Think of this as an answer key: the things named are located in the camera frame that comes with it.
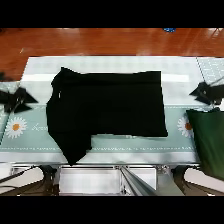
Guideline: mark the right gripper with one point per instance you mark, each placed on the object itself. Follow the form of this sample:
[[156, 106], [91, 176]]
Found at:
[[216, 95]]

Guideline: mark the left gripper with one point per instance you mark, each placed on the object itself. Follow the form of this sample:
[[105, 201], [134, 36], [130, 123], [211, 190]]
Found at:
[[7, 98]]

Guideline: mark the black T-shirt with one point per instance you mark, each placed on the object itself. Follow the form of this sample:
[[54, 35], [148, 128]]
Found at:
[[110, 103]]

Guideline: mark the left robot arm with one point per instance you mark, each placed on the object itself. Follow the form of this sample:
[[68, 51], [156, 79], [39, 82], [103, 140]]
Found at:
[[46, 180]]

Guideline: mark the silver frame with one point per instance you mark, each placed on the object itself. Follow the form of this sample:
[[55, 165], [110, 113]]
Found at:
[[138, 186]]

